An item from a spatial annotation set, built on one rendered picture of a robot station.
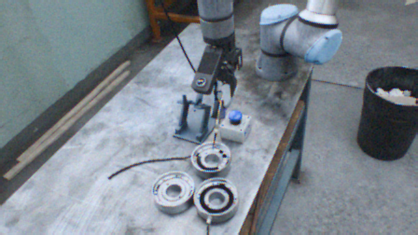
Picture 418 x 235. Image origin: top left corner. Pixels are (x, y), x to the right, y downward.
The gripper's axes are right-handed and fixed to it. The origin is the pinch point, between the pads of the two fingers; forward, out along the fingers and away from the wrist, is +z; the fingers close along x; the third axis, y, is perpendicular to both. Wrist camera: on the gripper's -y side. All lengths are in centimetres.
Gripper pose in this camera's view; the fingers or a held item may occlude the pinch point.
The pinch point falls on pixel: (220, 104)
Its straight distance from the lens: 89.9
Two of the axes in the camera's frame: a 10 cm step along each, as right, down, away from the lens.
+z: 1.0, 7.5, 6.6
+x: -8.7, -2.5, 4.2
